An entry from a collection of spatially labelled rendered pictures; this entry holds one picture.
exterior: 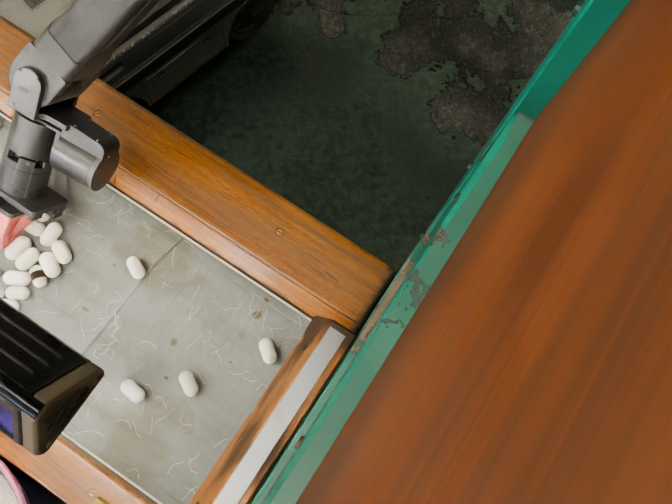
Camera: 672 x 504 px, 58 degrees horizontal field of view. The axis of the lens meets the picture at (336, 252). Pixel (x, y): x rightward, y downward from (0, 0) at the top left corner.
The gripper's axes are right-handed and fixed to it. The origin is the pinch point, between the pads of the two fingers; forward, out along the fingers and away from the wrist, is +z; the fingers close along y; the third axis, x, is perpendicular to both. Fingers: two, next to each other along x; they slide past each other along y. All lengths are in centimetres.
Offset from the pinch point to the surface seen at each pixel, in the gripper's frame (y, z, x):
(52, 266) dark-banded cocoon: 7.5, -0.8, 0.4
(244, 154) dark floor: -7, 7, 92
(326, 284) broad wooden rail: 39.3, -15.2, 11.8
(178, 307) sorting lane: 24.1, -3.3, 5.2
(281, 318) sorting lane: 36.6, -8.3, 9.4
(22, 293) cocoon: 6.5, 3.3, -2.5
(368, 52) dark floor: 4, -29, 121
